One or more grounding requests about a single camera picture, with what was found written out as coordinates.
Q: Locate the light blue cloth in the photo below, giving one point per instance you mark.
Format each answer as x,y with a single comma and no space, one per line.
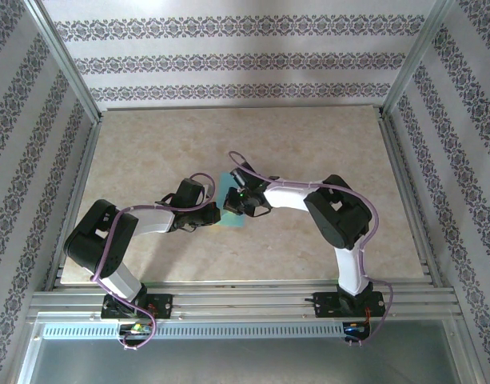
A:
233,222

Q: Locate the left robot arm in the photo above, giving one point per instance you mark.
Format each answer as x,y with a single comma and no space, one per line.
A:
92,240

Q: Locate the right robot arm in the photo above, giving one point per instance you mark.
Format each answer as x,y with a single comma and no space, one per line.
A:
340,216

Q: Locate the small circuit board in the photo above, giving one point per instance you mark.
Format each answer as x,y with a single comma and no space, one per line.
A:
354,328
136,329

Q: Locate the grey metal tray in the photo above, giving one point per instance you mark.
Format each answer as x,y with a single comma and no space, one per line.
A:
244,362

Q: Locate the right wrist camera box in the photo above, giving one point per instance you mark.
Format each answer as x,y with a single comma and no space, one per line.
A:
244,176

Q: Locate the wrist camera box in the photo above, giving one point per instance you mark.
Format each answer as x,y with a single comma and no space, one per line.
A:
190,192
244,176

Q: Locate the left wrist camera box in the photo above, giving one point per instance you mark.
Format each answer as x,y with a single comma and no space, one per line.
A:
190,192

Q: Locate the aluminium front rail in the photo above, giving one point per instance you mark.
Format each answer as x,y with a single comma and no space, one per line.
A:
236,300

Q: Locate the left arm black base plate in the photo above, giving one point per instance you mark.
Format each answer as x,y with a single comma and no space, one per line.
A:
162,306

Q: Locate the aluminium side rail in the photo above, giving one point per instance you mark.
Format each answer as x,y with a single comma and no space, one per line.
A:
408,200
76,200

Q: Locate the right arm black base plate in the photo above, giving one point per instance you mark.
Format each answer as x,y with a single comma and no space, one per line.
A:
324,304

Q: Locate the aluminium frame post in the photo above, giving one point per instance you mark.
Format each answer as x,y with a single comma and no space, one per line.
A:
414,60
63,60

